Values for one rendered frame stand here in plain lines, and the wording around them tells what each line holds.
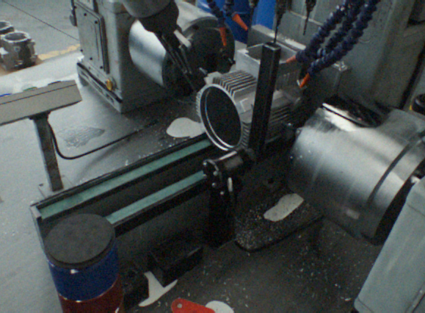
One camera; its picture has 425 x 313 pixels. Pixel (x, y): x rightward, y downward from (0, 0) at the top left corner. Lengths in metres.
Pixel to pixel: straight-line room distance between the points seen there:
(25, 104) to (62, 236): 0.52
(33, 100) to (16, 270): 0.34
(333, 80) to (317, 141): 0.24
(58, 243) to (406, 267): 0.50
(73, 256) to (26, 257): 0.57
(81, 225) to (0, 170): 0.78
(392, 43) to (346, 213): 0.43
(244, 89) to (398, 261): 0.44
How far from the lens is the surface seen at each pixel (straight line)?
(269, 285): 0.85
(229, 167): 0.72
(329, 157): 0.69
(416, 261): 0.66
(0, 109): 0.87
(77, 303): 0.41
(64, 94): 0.89
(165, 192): 0.83
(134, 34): 1.11
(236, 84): 0.84
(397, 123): 0.71
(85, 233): 0.38
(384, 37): 0.96
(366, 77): 1.00
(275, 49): 0.66
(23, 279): 0.90
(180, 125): 1.23
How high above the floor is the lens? 1.51
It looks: 36 degrees down
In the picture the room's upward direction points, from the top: 6 degrees clockwise
